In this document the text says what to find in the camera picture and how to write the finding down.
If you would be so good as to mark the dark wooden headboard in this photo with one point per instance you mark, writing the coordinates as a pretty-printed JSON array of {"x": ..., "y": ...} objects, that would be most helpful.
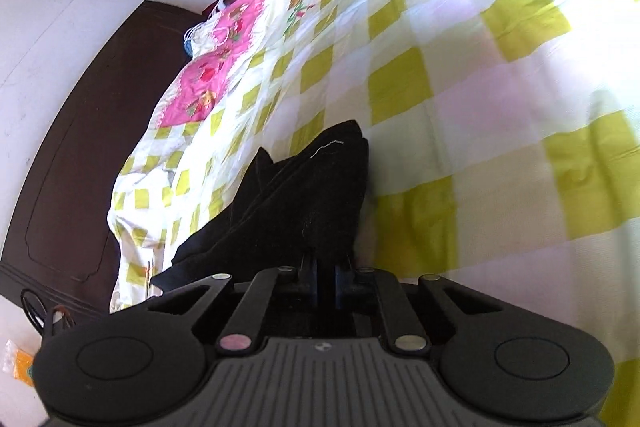
[{"x": 85, "y": 157}]

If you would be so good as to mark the checkered floral bed sheet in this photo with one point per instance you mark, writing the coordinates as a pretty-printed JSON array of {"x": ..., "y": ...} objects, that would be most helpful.
[{"x": 475, "y": 82}]

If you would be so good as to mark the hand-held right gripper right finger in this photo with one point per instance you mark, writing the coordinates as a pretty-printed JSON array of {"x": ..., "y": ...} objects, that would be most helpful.
[{"x": 341, "y": 281}]

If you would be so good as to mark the black pants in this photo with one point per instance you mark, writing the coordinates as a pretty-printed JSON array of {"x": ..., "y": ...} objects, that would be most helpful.
[{"x": 305, "y": 202}]

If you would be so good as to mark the orange packet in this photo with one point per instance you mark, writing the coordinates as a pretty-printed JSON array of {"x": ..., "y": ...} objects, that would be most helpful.
[{"x": 20, "y": 359}]

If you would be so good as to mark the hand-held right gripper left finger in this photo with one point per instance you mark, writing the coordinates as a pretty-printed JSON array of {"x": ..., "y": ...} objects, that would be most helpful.
[{"x": 310, "y": 279}]

